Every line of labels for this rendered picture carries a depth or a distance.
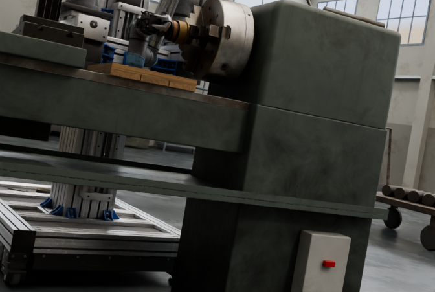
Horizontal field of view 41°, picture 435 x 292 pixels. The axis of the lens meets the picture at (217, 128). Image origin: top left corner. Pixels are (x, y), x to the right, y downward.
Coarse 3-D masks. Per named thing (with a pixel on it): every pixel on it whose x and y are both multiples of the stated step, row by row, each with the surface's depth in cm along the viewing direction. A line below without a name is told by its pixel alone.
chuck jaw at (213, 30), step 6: (192, 30) 208; (198, 30) 208; (204, 30) 207; (210, 30) 203; (216, 30) 204; (222, 30) 203; (228, 30) 204; (192, 36) 209; (198, 36) 207; (204, 36) 206; (210, 36) 205; (216, 36) 204; (222, 36) 203; (228, 36) 204
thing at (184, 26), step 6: (174, 24) 208; (180, 24) 209; (186, 24) 210; (168, 30) 214; (174, 30) 207; (180, 30) 208; (186, 30) 209; (168, 36) 209; (174, 36) 208; (180, 36) 209; (186, 36) 209; (174, 42) 211; (180, 42) 211; (186, 42) 214
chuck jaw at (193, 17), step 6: (198, 6) 221; (192, 12) 222; (198, 12) 220; (186, 18) 215; (192, 18) 217; (198, 18) 218; (204, 18) 219; (192, 24) 215; (198, 24) 216; (204, 24) 218
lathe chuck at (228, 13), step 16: (208, 0) 219; (224, 0) 211; (208, 16) 216; (224, 16) 204; (240, 16) 208; (240, 32) 206; (208, 48) 211; (224, 48) 204; (240, 48) 206; (208, 64) 209; (208, 80) 216; (224, 80) 215
